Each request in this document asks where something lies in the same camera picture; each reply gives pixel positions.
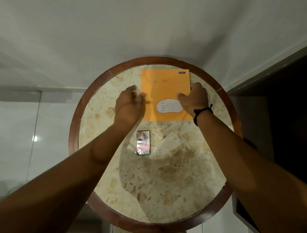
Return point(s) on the person's right hand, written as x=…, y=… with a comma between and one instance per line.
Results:
x=195, y=98

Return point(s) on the person's left hand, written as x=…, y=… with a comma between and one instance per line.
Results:
x=129, y=108

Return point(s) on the orange notebook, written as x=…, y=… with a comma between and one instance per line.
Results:
x=165, y=88

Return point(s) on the person's left forearm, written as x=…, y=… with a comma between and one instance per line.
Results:
x=55, y=187

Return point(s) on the person's right forearm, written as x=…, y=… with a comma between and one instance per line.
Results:
x=254, y=177

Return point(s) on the black wrist band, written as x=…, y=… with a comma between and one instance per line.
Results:
x=201, y=111

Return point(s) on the small dark printed box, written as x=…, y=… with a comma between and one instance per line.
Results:
x=143, y=142

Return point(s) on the round marble table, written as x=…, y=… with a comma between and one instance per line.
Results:
x=168, y=172

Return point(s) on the dark wooden furniture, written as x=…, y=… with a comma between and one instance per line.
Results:
x=280, y=134

